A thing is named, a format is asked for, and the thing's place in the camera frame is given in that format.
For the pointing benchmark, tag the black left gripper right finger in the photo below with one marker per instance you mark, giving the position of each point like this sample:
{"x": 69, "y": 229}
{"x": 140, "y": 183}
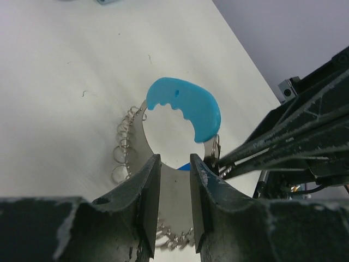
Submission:
{"x": 231, "y": 226}

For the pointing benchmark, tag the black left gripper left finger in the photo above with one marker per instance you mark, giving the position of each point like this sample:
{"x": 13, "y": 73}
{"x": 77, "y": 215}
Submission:
{"x": 118, "y": 226}

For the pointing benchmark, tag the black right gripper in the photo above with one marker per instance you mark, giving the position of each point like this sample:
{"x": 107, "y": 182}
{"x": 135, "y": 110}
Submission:
{"x": 320, "y": 109}

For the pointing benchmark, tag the key with blue tag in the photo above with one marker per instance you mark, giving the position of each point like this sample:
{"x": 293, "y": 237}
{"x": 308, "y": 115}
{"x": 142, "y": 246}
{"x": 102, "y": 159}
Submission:
{"x": 185, "y": 167}

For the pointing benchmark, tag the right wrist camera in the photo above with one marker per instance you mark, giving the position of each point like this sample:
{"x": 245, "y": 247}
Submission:
{"x": 287, "y": 88}

